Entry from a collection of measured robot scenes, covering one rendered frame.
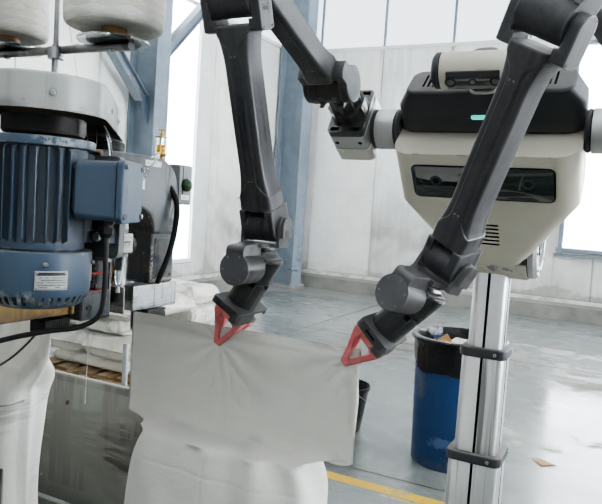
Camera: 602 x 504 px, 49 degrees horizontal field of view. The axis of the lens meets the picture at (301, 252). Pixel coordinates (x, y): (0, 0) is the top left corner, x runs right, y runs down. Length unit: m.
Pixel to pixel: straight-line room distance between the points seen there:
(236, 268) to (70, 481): 1.12
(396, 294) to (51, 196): 0.52
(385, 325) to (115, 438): 1.04
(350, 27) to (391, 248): 3.31
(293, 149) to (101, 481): 8.36
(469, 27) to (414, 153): 8.26
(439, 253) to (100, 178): 0.52
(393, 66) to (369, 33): 0.64
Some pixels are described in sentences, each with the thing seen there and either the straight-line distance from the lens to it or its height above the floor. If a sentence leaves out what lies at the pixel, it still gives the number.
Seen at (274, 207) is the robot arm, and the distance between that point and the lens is 1.15.
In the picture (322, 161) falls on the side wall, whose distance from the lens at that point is 10.03.
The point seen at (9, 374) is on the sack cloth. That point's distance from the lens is 1.59.
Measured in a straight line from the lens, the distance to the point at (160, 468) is 1.30.
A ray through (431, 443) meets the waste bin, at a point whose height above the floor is 0.13.
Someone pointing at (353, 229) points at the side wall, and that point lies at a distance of 9.77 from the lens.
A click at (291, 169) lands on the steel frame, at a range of 9.97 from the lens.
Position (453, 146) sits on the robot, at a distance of 1.43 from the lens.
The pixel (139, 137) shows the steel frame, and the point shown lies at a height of 1.86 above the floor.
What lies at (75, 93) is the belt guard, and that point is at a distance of 0.99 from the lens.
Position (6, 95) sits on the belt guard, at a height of 1.38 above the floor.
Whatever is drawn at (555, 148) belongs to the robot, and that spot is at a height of 1.40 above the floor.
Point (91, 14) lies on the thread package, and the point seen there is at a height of 1.53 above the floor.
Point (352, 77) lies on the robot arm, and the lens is 1.40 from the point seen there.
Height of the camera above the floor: 1.26
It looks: 4 degrees down
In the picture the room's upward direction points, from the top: 4 degrees clockwise
